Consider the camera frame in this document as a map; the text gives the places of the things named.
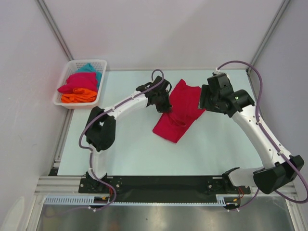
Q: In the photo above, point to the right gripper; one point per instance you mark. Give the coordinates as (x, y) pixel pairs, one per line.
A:
(206, 92)

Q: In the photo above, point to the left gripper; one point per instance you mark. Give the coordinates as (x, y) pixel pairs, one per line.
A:
(167, 107)

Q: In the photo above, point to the crimson red t shirt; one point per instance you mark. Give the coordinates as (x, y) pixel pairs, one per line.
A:
(185, 110)

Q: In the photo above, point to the white plastic laundry basket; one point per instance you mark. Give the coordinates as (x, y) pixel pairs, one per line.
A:
(70, 68)

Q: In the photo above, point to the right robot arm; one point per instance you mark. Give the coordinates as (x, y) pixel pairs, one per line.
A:
(279, 166)

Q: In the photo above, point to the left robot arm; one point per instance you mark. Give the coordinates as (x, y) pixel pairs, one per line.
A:
(100, 130)

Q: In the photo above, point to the magenta t shirt in basket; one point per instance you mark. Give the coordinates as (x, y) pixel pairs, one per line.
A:
(79, 80)

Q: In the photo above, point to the teal t shirt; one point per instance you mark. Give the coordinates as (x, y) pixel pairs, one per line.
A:
(88, 68)

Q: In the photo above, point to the orange t shirt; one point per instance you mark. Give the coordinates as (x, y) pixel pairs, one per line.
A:
(79, 95)

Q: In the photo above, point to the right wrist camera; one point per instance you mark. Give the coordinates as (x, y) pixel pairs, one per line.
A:
(219, 84)

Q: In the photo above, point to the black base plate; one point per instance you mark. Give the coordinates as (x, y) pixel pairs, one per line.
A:
(162, 189)

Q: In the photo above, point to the white slotted cable duct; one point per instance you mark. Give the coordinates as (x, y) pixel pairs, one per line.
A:
(99, 201)

